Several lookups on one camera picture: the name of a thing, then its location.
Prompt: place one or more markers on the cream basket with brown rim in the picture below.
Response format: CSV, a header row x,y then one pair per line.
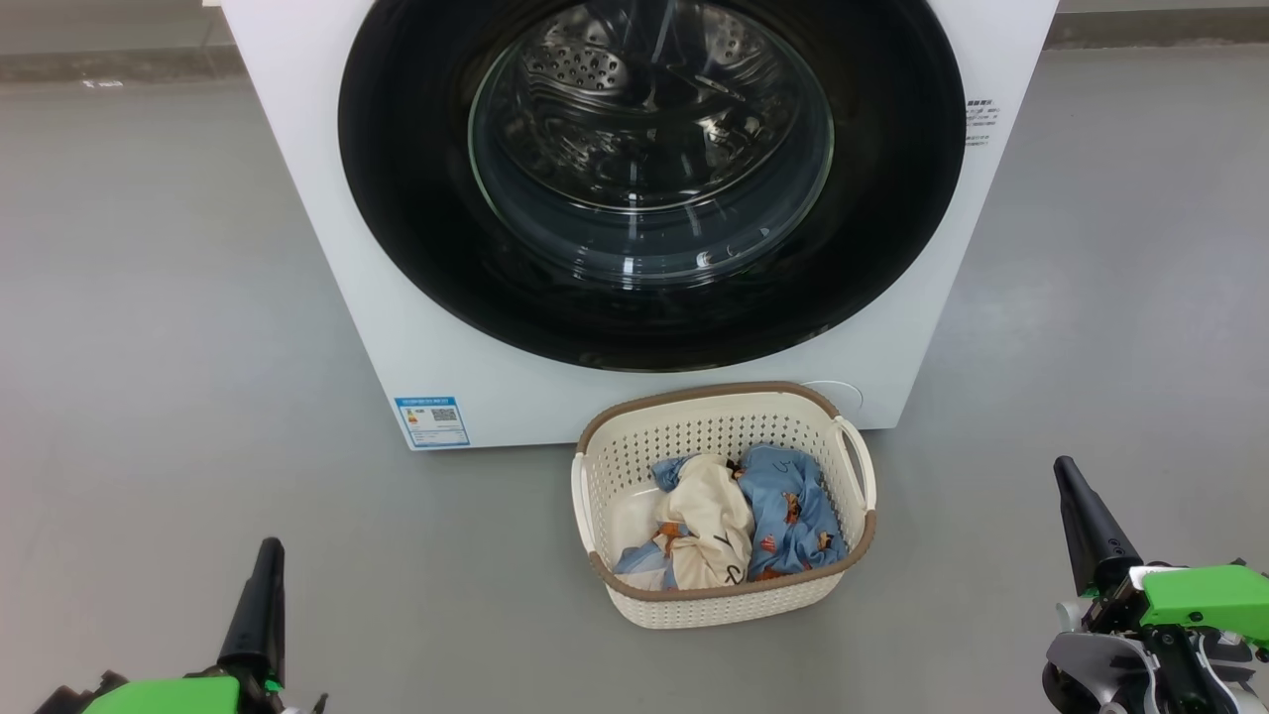
x,y
714,607

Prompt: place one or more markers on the blue energy label sticker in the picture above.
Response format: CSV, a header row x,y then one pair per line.
x,y
431,424

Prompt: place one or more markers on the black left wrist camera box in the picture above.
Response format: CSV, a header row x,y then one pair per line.
x,y
74,699

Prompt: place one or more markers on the blue cartoon print garment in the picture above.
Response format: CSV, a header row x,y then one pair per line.
x,y
805,496

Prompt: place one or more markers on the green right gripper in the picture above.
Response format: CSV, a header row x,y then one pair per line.
x,y
1200,600

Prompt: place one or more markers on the round white filter cover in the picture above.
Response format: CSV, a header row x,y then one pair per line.
x,y
845,397

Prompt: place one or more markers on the white front-load washing machine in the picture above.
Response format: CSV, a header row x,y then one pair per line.
x,y
446,367

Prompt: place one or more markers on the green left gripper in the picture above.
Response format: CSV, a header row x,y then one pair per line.
x,y
169,697

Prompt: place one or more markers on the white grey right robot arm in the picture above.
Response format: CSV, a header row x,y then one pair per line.
x,y
1091,674

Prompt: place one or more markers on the round black glass washer door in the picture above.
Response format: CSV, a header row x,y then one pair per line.
x,y
397,198

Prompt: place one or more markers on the cream garment with blue trim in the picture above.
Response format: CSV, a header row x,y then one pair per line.
x,y
709,516

